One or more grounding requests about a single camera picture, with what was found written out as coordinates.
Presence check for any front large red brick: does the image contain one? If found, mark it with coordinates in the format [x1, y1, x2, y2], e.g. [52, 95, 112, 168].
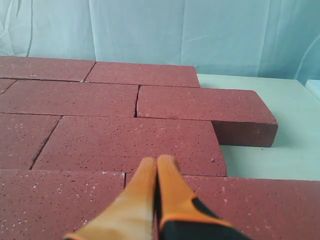
[85, 61, 200, 88]

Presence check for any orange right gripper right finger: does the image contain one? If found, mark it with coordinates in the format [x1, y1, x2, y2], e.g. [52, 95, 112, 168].
[156, 155, 245, 240]

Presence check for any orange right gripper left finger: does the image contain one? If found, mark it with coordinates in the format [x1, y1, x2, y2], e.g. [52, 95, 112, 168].
[64, 157, 157, 240]

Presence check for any bottom left back brick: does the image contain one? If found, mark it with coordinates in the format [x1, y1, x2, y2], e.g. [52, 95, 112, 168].
[124, 172, 320, 240]

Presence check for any third row red brick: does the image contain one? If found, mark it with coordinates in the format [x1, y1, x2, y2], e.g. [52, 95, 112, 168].
[0, 80, 139, 117]

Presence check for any right second row brick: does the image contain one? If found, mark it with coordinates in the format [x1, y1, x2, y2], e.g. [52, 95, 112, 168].
[0, 113, 61, 170]

